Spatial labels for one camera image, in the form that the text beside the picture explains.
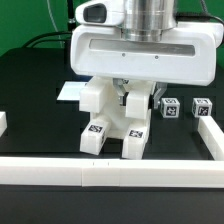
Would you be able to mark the white chair back frame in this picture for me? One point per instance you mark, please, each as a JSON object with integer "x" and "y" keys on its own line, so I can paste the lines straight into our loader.
{"x": 99, "y": 91}

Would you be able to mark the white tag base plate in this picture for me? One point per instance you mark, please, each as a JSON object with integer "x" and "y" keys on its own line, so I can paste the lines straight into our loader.
{"x": 71, "y": 91}

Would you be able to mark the white tagged cube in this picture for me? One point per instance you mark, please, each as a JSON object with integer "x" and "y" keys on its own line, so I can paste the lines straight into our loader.
{"x": 201, "y": 107}
{"x": 170, "y": 107}

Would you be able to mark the white right fence bar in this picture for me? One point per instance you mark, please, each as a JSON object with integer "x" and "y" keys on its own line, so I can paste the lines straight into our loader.
{"x": 212, "y": 136}

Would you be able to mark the white fence bar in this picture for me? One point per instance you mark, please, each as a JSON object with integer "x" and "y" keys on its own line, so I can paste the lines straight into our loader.
{"x": 3, "y": 122}
{"x": 112, "y": 172}
{"x": 212, "y": 136}

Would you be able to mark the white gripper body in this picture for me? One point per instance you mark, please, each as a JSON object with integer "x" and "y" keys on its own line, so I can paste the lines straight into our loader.
{"x": 143, "y": 40}

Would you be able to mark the white left fence bar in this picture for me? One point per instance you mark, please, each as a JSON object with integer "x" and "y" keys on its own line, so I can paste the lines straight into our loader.
{"x": 3, "y": 122}

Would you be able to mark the white front fence bar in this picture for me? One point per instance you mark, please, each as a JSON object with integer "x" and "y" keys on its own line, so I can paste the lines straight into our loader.
{"x": 112, "y": 172}

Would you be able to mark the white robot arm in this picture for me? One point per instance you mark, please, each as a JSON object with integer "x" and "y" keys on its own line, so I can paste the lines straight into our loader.
{"x": 142, "y": 40}

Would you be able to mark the white chair seat part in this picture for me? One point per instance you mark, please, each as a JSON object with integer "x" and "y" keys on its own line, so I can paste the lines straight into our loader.
{"x": 120, "y": 122}

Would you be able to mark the black vertical pole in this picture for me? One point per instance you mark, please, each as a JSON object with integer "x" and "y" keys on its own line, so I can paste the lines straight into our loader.
{"x": 71, "y": 23}

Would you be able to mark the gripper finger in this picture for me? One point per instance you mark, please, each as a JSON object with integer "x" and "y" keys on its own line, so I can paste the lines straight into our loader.
{"x": 120, "y": 89}
{"x": 160, "y": 90}

